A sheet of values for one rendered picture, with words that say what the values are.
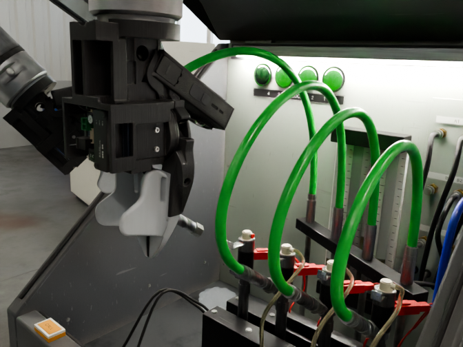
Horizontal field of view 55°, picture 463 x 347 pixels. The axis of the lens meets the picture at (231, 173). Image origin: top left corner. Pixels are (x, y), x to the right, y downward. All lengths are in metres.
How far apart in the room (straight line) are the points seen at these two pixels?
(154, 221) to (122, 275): 0.61
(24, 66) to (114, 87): 0.32
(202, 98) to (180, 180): 0.08
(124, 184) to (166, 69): 0.11
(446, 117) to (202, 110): 0.53
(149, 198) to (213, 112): 0.10
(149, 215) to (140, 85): 0.11
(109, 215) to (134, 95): 0.11
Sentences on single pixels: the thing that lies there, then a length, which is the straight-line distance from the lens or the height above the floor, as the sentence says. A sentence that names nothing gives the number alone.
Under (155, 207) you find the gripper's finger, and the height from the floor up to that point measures 1.28.
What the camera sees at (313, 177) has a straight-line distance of 0.89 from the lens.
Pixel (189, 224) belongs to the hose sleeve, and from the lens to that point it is 0.75.
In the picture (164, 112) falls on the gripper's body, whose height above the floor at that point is 1.36.
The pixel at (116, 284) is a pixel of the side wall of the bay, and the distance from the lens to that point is 1.02.
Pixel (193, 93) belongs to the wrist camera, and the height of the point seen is 1.38.
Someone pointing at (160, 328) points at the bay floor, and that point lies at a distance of 1.06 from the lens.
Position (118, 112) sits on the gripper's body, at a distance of 0.35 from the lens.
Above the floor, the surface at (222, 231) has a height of 1.20.
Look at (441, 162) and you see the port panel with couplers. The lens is 0.87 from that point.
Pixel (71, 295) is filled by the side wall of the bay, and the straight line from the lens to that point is 0.96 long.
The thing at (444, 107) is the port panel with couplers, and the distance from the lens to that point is 0.86.
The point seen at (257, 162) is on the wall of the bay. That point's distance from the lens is 1.07.
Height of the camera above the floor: 1.40
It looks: 14 degrees down
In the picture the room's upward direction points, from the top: 2 degrees clockwise
